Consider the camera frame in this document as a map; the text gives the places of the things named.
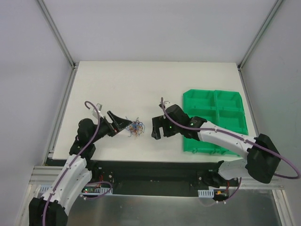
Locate multicolour wire bundle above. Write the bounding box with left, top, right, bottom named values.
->
left=125, top=115, right=146, bottom=139

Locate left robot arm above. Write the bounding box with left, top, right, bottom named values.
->
left=29, top=111, right=131, bottom=226

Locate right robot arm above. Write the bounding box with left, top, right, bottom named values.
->
left=151, top=103, right=280, bottom=188

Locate green compartment tray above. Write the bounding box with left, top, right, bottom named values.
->
left=182, top=89, right=248, bottom=155

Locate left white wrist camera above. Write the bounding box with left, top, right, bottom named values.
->
left=92, top=103, right=104, bottom=119

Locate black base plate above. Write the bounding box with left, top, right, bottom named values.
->
left=88, top=161, right=239, bottom=197

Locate left aluminium frame post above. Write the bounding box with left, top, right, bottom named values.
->
left=35, top=0, right=76, bottom=69

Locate aluminium frame post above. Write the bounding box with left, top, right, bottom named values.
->
left=35, top=0, right=76, bottom=69
left=238, top=0, right=285, bottom=71

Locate aluminium front rail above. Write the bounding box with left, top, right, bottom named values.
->
left=29, top=166, right=284, bottom=190

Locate right aluminium frame post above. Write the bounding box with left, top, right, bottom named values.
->
left=238, top=0, right=285, bottom=71

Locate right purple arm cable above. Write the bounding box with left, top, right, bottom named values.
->
left=159, top=97, right=301, bottom=208

